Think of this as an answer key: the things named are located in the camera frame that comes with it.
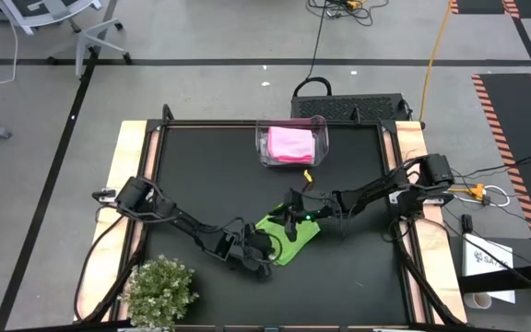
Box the black looped camera cable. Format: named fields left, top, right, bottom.
left=245, top=227, right=285, bottom=265
left=300, top=179, right=355, bottom=241

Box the white cable yellow plug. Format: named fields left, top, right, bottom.
left=448, top=183, right=511, bottom=208

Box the grey office chair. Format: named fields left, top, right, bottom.
left=0, top=0, right=133, bottom=77

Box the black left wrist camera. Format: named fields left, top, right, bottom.
left=209, top=232, right=240, bottom=259

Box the green microfiber towel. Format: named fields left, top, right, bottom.
left=254, top=204, right=322, bottom=267

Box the clear plastic bin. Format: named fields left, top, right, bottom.
left=254, top=114, right=330, bottom=169

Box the black computer tower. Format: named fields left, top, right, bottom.
left=290, top=77, right=412, bottom=124

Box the black hazard-striped floor mat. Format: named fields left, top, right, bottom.
left=449, top=0, right=531, bottom=19
left=471, top=72, right=531, bottom=264

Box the light wooden side board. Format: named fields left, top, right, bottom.
left=76, top=120, right=160, bottom=322
left=394, top=120, right=467, bottom=324

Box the black frame beam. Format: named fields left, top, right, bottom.
left=458, top=262, right=531, bottom=294

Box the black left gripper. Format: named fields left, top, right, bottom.
left=236, top=229, right=278, bottom=281

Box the black cable bundle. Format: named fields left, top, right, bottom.
left=306, top=0, right=389, bottom=27

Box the yellow hanging cable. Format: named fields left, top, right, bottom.
left=419, top=0, right=454, bottom=122

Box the pink microfiber towel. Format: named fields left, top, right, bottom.
left=266, top=125, right=317, bottom=164

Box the white printed sheet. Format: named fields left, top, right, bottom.
left=461, top=232, right=515, bottom=304

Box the white cup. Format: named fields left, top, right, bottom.
left=463, top=290, right=492, bottom=310

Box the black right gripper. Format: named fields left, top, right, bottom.
left=267, top=188, right=340, bottom=243

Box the black hanging cable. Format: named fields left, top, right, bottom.
left=308, top=0, right=329, bottom=80

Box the small green potted plant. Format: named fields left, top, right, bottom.
left=120, top=253, right=200, bottom=329

